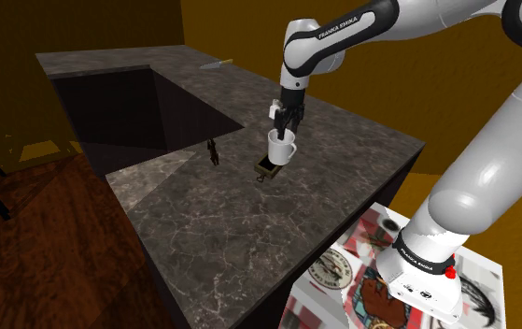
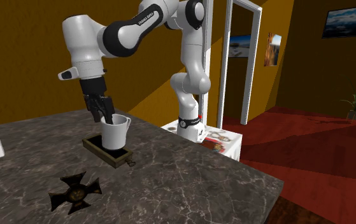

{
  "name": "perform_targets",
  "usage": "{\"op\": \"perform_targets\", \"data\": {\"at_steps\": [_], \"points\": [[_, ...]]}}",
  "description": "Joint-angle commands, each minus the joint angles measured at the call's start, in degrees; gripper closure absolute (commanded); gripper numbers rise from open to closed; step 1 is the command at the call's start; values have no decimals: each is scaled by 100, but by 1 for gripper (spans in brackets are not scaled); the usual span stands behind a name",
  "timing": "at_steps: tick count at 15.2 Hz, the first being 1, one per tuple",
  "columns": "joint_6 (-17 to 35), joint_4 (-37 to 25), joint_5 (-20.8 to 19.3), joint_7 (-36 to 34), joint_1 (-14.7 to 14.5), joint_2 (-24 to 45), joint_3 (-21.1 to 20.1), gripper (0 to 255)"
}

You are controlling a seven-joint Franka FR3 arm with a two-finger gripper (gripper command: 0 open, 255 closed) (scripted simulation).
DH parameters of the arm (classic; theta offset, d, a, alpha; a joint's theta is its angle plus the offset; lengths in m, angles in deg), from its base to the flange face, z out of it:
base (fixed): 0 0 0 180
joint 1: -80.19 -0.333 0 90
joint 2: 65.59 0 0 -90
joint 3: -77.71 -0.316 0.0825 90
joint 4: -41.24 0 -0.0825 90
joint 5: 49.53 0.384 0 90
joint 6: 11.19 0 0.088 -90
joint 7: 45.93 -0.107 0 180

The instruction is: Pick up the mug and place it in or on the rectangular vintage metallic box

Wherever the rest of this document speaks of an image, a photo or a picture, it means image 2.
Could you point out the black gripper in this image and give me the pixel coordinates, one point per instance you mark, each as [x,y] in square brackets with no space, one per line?
[93,86]

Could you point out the white mug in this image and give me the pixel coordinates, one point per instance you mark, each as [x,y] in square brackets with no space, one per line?
[114,136]

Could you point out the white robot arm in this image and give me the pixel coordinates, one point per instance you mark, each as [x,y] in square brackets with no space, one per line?
[84,40]

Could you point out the dark wooden tray with knob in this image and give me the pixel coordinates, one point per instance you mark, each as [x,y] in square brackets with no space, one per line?
[113,157]

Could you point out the black cross-shaped ornament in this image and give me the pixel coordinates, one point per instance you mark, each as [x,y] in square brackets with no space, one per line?
[75,194]

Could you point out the patterned white robot stand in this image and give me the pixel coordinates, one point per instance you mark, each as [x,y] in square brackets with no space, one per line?
[227,145]

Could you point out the white door frame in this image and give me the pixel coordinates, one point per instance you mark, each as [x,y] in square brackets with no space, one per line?
[225,62]

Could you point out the blue landscape wall picture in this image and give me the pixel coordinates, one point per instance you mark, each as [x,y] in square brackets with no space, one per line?
[239,46]

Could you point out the orange cliff wall picture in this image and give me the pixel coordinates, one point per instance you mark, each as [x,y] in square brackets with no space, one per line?
[272,49]

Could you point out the wide mountain wall picture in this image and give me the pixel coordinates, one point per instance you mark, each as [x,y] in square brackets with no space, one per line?
[350,21]

